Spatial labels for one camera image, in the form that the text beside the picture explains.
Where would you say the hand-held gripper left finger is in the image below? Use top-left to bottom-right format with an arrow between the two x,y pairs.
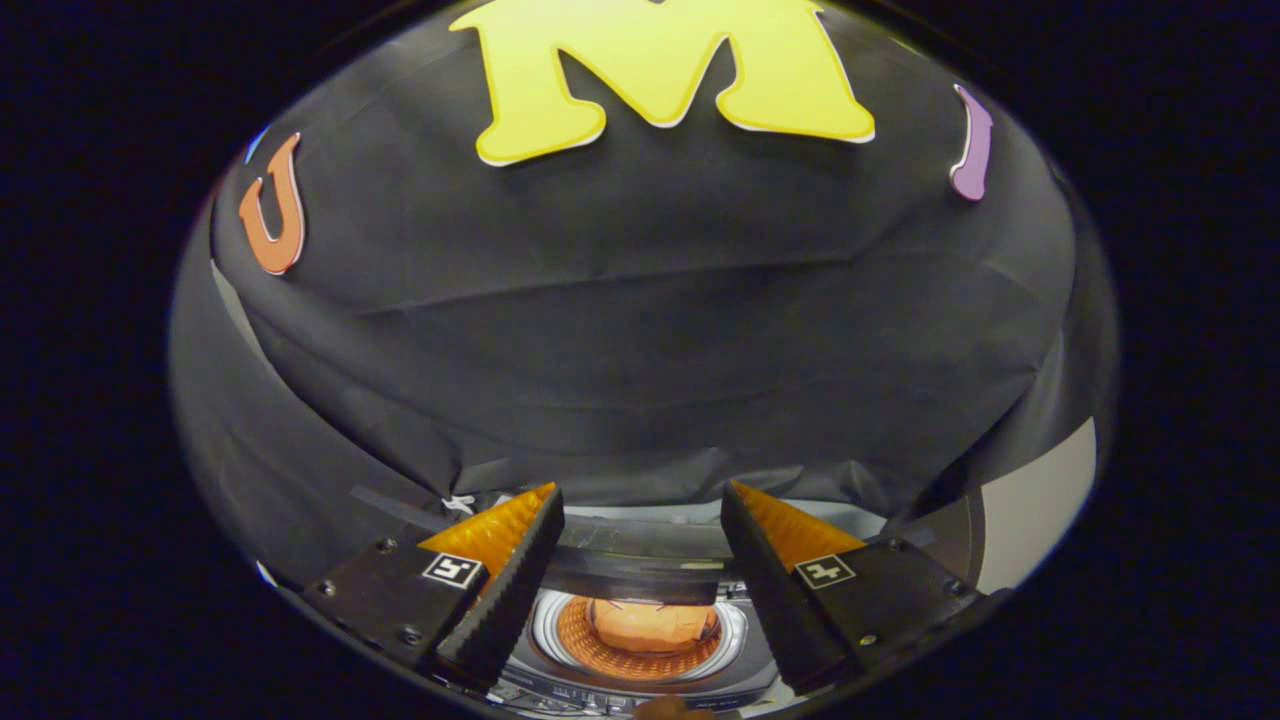
298,482 -> 567,696

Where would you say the black backdrop cloth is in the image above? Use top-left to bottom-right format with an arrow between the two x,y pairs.
168,0 -> 1120,591

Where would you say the yellow polo shirt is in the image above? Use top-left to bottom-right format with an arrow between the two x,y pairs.
588,597 -> 718,657

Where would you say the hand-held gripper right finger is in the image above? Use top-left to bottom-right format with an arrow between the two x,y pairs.
720,479 -> 989,698

